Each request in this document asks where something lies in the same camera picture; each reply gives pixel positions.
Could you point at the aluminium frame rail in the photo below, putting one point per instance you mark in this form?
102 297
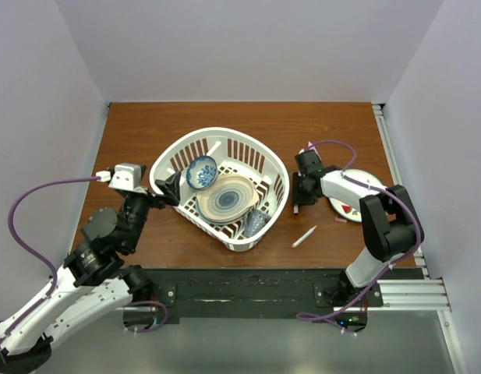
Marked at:
424 295

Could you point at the watermelon pattern plate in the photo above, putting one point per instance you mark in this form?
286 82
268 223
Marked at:
349 207

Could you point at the white plastic dish basket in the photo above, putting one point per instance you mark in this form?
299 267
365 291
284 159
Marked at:
235 153

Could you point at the blue patterned small bowl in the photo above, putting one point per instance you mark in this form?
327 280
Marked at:
202 172

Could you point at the beige blue ringed plate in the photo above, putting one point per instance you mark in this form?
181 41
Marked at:
227 200

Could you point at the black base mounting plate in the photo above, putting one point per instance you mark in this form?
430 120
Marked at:
241 294

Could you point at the blue glass cup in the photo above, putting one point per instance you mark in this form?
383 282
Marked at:
254 221

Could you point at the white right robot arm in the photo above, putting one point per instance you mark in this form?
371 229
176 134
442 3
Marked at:
390 224

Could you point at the white red tipped pen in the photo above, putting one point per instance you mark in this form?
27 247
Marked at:
300 240

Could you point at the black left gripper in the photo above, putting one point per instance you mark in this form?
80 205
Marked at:
171 188

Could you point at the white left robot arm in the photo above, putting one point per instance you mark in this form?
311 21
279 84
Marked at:
92 280

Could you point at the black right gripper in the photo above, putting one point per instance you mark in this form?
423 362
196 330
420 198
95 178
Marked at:
298 199

